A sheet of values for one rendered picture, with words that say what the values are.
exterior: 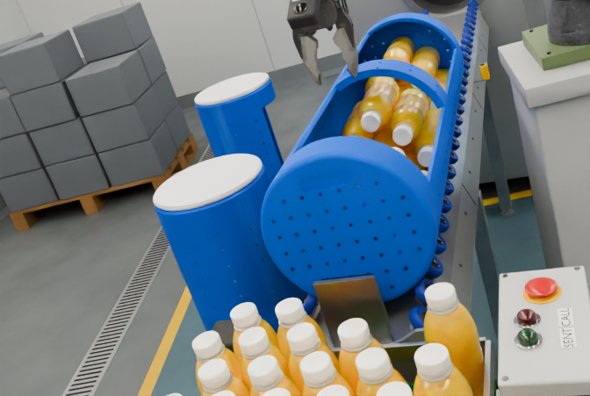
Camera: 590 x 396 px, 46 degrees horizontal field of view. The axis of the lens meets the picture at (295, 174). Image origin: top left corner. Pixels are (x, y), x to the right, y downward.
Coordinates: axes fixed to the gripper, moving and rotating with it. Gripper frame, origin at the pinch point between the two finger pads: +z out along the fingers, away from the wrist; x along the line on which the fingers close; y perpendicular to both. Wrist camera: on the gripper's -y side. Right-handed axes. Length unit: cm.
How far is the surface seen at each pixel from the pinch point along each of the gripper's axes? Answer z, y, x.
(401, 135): 18.4, 13.5, -5.8
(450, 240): 36.9, 2.8, -12.4
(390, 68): 6.5, 20.7, -5.3
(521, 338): 18, -51, -27
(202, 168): 26, 34, 50
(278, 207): 13.5, -20.7, 8.7
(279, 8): 61, 478, 175
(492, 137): 89, 174, -8
